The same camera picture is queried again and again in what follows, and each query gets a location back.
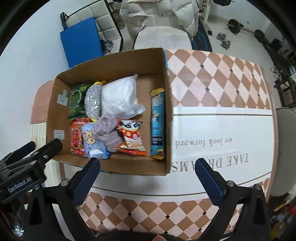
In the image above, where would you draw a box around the red floral wet wipes pack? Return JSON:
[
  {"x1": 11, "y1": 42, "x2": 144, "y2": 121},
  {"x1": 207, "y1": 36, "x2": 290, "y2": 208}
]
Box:
[{"x1": 70, "y1": 118, "x2": 91, "y2": 157}]

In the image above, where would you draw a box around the light blue tissue pack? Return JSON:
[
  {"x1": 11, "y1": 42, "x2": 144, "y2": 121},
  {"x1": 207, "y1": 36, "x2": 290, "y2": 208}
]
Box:
[{"x1": 81, "y1": 123, "x2": 111, "y2": 160}]

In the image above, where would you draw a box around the purple grey cloth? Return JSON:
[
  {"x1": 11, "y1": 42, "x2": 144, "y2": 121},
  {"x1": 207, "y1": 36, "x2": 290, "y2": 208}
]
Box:
[{"x1": 92, "y1": 114, "x2": 122, "y2": 153}]

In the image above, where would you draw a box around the green snack pack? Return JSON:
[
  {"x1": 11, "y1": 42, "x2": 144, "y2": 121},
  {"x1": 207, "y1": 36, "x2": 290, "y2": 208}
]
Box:
[{"x1": 68, "y1": 83, "x2": 92, "y2": 120}]

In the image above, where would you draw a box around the orange snack bag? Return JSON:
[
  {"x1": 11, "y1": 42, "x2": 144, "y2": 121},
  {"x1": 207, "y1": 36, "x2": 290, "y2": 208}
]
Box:
[{"x1": 116, "y1": 119, "x2": 147, "y2": 156}]

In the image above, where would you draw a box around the silver yellow snack bag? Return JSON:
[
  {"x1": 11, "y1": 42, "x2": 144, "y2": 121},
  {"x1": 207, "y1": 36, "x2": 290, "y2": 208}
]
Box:
[{"x1": 84, "y1": 80, "x2": 106, "y2": 122}]

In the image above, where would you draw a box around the blue long snack pack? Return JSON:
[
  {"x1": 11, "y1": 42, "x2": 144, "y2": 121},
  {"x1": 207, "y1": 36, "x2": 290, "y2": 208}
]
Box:
[{"x1": 149, "y1": 88, "x2": 165, "y2": 160}]

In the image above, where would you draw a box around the white translucent plastic bag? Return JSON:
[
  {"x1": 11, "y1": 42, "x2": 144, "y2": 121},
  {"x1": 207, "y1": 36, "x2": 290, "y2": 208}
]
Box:
[{"x1": 101, "y1": 74, "x2": 146, "y2": 120}]

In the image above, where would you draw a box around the grey chair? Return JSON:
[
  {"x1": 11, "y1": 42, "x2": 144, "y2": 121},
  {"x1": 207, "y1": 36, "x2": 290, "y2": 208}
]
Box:
[{"x1": 270, "y1": 108, "x2": 295, "y2": 197}]

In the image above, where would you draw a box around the brown cardboard box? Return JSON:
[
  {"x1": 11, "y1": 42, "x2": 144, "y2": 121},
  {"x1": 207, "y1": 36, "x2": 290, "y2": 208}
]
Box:
[{"x1": 47, "y1": 48, "x2": 173, "y2": 175}]

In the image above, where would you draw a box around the blue folded mat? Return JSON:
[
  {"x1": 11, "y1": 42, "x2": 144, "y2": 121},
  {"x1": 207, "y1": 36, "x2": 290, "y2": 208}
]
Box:
[{"x1": 60, "y1": 18, "x2": 103, "y2": 68}]

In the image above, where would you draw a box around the chrome dumbbell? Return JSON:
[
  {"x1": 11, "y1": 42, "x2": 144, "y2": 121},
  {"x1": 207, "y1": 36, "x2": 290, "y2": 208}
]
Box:
[{"x1": 216, "y1": 32, "x2": 231, "y2": 50}]

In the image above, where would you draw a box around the dark blue floor mat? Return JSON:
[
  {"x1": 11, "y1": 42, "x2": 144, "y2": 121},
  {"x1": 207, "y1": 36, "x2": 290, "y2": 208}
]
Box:
[{"x1": 191, "y1": 20, "x2": 212, "y2": 52}]

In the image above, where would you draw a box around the white tufted bench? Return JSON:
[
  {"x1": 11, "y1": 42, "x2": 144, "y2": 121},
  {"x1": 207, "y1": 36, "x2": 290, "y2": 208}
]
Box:
[{"x1": 60, "y1": 1, "x2": 123, "y2": 54}]

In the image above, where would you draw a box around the black barbell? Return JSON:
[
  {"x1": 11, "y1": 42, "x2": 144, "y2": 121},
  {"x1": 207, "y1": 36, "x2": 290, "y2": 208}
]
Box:
[{"x1": 226, "y1": 19, "x2": 270, "y2": 45}]

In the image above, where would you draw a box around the white puffer jacket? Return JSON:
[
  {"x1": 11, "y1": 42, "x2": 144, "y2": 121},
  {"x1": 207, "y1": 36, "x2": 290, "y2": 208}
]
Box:
[{"x1": 119, "y1": 0, "x2": 200, "y2": 45}]

